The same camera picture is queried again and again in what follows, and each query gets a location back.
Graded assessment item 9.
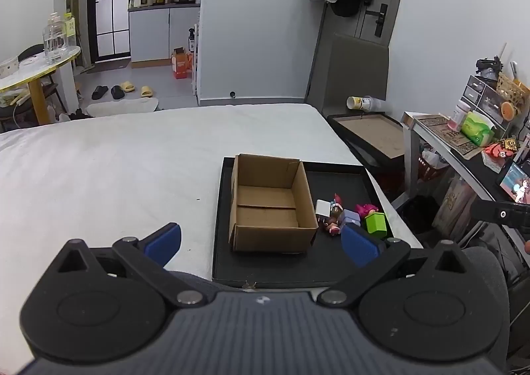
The brown cardboard box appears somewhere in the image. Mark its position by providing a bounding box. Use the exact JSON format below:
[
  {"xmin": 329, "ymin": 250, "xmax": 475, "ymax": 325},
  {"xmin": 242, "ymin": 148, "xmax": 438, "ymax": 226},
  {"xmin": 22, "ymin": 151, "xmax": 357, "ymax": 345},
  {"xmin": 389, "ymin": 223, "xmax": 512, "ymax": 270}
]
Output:
[{"xmin": 229, "ymin": 154, "xmax": 319, "ymax": 254}]

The small doll figurine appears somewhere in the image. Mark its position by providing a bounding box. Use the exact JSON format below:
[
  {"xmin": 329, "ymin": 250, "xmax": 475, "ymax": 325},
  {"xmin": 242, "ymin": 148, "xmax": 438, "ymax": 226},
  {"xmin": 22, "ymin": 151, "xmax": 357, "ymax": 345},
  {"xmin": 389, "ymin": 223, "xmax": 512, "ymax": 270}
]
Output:
[{"xmin": 321, "ymin": 193, "xmax": 346, "ymax": 237}]

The black door lock handle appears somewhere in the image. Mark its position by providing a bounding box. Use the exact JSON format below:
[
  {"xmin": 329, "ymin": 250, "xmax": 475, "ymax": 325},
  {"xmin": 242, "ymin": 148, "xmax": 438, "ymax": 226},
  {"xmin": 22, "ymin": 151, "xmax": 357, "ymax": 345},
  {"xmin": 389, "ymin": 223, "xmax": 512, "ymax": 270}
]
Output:
[{"xmin": 368, "ymin": 3, "xmax": 389, "ymax": 37}]

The tablet screen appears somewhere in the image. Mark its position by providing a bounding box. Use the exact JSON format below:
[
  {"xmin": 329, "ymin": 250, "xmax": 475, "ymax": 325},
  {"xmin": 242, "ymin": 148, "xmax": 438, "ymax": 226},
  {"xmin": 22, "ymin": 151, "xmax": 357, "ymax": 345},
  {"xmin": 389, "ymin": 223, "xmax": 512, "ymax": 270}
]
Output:
[{"xmin": 499, "ymin": 162, "xmax": 530, "ymax": 205}]

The small purple box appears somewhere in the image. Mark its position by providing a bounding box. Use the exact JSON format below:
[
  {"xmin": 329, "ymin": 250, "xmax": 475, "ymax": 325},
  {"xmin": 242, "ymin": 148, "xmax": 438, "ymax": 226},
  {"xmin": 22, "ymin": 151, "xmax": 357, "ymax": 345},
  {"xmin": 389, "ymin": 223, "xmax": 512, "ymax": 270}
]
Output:
[{"xmin": 337, "ymin": 210, "xmax": 361, "ymax": 232}]

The white narrow rack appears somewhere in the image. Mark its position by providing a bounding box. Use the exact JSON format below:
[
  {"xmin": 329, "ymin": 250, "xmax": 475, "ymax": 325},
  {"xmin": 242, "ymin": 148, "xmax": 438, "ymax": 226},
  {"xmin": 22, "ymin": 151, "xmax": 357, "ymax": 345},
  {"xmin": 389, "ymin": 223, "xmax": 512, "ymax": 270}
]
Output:
[{"xmin": 188, "ymin": 21, "xmax": 202, "ymax": 95}]

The red basket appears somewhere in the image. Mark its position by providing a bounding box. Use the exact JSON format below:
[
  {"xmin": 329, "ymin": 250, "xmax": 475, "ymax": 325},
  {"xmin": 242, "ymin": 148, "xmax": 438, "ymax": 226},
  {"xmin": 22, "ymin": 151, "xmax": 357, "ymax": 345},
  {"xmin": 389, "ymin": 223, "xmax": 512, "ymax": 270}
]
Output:
[{"xmin": 416, "ymin": 152, "xmax": 450, "ymax": 182}]

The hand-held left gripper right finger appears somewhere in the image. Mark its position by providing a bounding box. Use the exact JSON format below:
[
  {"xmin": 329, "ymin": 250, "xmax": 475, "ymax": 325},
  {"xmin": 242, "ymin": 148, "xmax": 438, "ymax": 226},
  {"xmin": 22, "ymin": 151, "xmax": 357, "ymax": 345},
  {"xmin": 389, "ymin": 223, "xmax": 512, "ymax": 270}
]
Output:
[{"xmin": 317, "ymin": 223, "xmax": 468, "ymax": 306}]

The green toy box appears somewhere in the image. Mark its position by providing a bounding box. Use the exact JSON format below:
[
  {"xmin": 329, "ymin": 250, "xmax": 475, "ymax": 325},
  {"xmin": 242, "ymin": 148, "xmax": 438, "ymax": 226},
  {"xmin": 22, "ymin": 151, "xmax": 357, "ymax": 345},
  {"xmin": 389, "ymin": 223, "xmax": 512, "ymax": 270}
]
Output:
[{"xmin": 364, "ymin": 211, "xmax": 388, "ymax": 239}]

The clear glass jar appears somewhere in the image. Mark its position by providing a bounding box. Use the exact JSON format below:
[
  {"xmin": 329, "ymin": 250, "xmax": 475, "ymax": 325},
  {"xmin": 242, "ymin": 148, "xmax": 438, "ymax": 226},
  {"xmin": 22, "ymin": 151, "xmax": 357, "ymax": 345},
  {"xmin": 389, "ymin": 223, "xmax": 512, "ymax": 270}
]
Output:
[{"xmin": 42, "ymin": 13, "xmax": 69, "ymax": 65}]

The grey padded board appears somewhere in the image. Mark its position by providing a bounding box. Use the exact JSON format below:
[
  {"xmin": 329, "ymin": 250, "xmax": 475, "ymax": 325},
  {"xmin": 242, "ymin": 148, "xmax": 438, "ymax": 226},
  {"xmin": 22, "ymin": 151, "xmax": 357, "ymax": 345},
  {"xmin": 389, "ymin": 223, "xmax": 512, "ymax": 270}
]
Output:
[{"xmin": 306, "ymin": 32, "xmax": 390, "ymax": 115}]

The grey drawer organizer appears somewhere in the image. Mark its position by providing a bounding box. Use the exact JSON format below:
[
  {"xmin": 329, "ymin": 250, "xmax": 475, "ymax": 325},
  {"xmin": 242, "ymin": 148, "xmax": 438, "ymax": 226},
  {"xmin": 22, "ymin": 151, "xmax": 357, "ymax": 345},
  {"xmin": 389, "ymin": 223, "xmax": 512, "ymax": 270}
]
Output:
[{"xmin": 466, "ymin": 75, "xmax": 510, "ymax": 129}]

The white floor mat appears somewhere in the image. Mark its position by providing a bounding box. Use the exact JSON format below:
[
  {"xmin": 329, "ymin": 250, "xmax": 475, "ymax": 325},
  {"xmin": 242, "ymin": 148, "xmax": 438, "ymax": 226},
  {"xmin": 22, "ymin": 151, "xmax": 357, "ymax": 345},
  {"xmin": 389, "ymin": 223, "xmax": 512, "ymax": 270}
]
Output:
[{"xmin": 89, "ymin": 98, "xmax": 159, "ymax": 116}]

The black chair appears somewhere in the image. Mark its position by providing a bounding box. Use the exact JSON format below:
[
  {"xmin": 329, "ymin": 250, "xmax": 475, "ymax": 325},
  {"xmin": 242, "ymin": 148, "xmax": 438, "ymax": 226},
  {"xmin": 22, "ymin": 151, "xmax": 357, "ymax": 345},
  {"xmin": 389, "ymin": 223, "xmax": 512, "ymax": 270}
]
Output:
[{"xmin": 0, "ymin": 44, "xmax": 65, "ymax": 131}]

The pink toy figure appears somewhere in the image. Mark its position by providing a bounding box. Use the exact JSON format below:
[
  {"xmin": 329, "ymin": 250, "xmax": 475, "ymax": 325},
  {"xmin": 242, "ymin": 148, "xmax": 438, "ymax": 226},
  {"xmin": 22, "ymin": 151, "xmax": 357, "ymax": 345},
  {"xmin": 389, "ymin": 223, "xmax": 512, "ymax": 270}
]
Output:
[{"xmin": 354, "ymin": 203, "xmax": 379, "ymax": 220}]

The red plush toy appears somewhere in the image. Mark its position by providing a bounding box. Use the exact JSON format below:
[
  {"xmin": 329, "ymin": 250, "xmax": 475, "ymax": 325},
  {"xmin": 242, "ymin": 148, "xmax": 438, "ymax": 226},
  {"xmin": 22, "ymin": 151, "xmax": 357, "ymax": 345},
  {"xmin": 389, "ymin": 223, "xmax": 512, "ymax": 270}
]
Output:
[{"xmin": 484, "ymin": 139, "xmax": 520, "ymax": 161}]

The white kitchen cabinet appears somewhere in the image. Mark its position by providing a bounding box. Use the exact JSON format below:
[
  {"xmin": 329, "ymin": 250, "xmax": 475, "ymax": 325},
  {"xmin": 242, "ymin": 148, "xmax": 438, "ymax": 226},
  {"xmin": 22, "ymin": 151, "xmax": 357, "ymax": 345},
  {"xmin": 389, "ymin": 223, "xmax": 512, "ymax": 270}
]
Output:
[{"xmin": 128, "ymin": 5, "xmax": 201, "ymax": 66}]

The black framed sliding door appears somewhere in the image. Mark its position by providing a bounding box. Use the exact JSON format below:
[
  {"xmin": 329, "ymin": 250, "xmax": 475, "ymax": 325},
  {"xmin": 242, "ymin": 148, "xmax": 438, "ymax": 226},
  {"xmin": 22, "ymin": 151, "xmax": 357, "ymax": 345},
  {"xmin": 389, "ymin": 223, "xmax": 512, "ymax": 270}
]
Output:
[{"xmin": 85, "ymin": 0, "xmax": 133, "ymax": 63}]

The brown paper bag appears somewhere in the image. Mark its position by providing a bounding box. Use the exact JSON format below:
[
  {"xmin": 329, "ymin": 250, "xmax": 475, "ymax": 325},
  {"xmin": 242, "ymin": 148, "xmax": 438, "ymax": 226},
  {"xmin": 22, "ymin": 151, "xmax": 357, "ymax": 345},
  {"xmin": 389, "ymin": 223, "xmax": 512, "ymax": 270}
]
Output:
[{"xmin": 435, "ymin": 180, "xmax": 477, "ymax": 235}]

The black tray with brown base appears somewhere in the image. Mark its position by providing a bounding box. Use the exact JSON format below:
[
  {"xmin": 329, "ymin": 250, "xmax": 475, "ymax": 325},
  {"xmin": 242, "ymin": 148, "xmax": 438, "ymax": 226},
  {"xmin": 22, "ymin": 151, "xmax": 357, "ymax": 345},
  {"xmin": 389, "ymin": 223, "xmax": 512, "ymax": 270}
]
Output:
[{"xmin": 327, "ymin": 112, "xmax": 408, "ymax": 171}]

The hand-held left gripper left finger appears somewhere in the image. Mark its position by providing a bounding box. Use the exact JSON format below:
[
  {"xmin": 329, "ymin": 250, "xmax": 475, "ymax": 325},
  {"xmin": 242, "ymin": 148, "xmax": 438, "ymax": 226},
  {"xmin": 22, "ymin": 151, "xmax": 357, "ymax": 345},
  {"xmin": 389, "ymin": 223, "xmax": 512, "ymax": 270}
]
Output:
[{"xmin": 53, "ymin": 223, "xmax": 208, "ymax": 307}]

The grey door mat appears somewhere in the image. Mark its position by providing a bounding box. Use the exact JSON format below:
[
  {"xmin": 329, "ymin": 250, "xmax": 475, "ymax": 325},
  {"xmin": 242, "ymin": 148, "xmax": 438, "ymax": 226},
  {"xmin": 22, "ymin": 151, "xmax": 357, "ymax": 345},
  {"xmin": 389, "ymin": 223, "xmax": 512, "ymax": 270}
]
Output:
[{"xmin": 86, "ymin": 61, "xmax": 131, "ymax": 73}]

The orange cardboard box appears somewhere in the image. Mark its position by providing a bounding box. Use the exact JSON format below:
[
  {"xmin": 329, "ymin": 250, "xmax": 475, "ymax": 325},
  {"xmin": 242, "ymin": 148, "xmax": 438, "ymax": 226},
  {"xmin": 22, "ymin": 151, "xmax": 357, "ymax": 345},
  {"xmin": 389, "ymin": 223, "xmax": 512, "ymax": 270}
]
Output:
[{"xmin": 171, "ymin": 48, "xmax": 194, "ymax": 80}]

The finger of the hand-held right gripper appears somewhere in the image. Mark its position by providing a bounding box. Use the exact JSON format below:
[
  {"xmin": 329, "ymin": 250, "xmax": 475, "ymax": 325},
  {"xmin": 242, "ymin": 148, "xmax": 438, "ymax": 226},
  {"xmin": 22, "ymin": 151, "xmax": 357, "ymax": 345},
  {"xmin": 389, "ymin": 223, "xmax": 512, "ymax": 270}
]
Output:
[{"xmin": 474, "ymin": 197, "xmax": 530, "ymax": 231}]

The green tissue pack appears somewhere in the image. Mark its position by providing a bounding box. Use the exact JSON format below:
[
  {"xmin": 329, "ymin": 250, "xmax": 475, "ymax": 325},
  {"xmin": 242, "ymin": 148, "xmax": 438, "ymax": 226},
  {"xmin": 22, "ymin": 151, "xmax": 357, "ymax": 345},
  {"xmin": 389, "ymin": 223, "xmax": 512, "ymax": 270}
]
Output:
[{"xmin": 461, "ymin": 111, "xmax": 495, "ymax": 147}]

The pink jar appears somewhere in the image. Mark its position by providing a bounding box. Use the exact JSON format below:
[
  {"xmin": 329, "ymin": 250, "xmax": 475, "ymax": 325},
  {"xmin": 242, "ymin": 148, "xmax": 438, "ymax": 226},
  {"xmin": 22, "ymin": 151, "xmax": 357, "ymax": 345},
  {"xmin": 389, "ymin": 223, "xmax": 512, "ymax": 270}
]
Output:
[{"xmin": 447, "ymin": 101, "xmax": 470, "ymax": 132}]

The black shallow tray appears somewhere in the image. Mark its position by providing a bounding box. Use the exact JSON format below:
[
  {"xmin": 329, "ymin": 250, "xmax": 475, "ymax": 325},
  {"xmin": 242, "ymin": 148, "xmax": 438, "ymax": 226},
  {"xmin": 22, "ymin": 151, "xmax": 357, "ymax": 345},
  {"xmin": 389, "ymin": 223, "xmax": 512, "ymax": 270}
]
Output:
[{"xmin": 211, "ymin": 157, "xmax": 425, "ymax": 289}]

